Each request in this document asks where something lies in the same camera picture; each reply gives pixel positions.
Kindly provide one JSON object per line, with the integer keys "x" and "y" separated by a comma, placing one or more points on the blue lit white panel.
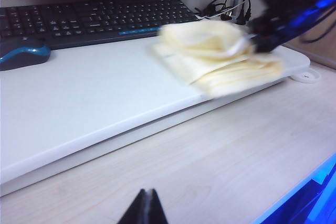
{"x": 309, "y": 195}

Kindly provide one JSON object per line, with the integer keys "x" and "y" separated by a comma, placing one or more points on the white raised desk board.
{"x": 92, "y": 90}

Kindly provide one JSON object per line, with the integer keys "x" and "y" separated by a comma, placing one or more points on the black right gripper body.
{"x": 304, "y": 14}

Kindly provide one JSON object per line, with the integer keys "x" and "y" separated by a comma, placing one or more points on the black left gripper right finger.
{"x": 157, "y": 212}

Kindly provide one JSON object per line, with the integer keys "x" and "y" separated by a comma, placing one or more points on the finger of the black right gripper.
{"x": 263, "y": 44}

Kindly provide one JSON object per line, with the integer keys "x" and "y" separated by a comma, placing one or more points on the light brown wooden panel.
{"x": 320, "y": 51}

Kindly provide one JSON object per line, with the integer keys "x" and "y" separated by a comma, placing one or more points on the black and blue mouse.
{"x": 23, "y": 54}

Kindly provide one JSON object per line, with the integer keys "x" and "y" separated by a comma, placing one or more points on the white round plastic lid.
{"x": 305, "y": 76}

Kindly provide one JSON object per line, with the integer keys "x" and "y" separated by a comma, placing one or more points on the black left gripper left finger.
{"x": 136, "y": 212}

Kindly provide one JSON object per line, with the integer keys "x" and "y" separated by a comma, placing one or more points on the black computer keyboard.
{"x": 92, "y": 19}

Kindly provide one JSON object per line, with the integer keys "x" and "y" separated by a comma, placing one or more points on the pale yellow cloth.
{"x": 215, "y": 56}

